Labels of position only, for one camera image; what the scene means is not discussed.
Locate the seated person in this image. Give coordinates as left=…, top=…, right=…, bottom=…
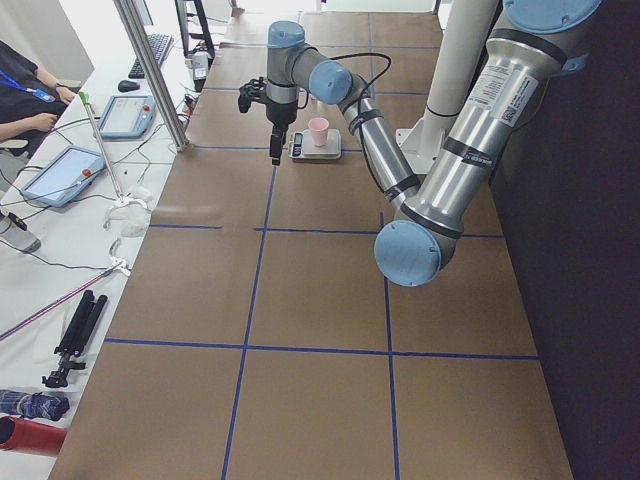
left=1, top=42, right=76, bottom=155

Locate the black keyboard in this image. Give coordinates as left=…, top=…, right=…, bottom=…
left=127, top=33, right=174, bottom=80

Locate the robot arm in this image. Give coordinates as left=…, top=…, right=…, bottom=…
left=256, top=1, right=599, bottom=287

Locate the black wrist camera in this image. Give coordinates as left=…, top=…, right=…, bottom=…
left=238, top=76, right=267, bottom=113

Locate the red cylinder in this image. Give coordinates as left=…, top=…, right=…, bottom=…
left=1, top=416, right=67, bottom=457

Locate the folded blue umbrella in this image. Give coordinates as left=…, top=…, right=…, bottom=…
left=1, top=390, right=70, bottom=421

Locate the silver digital kitchen scale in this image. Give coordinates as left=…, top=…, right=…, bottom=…
left=287, top=129, right=342, bottom=161

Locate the black tripod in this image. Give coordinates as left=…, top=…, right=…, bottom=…
left=42, top=290, right=108, bottom=388

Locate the pink plastic cup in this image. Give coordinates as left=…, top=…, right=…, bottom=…
left=308, top=117, right=330, bottom=147

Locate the green tipped reach stick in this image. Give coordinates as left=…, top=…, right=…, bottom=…
left=78, top=91, right=125, bottom=205

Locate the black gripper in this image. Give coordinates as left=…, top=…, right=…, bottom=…
left=266, top=97, right=296, bottom=165

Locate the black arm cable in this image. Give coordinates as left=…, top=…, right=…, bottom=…
left=327, top=52, right=393, bottom=197

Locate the far blue teach pendant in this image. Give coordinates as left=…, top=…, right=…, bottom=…
left=99, top=95, right=156, bottom=140

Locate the blue teach pendant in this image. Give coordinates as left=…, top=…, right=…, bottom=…
left=99, top=95, right=156, bottom=140
left=20, top=146, right=105, bottom=208

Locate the aluminium frame post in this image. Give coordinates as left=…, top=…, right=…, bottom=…
left=113, top=0, right=188, bottom=152

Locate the black computer mouse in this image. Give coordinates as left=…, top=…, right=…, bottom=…
left=117, top=80, right=140, bottom=93

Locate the white crumpled cloth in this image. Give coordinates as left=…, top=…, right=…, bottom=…
left=103, top=185, right=153, bottom=238

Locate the near blue teach pendant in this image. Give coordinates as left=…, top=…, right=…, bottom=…
left=20, top=146, right=105, bottom=208

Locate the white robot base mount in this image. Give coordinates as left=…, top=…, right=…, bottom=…
left=396, top=0, right=499, bottom=174

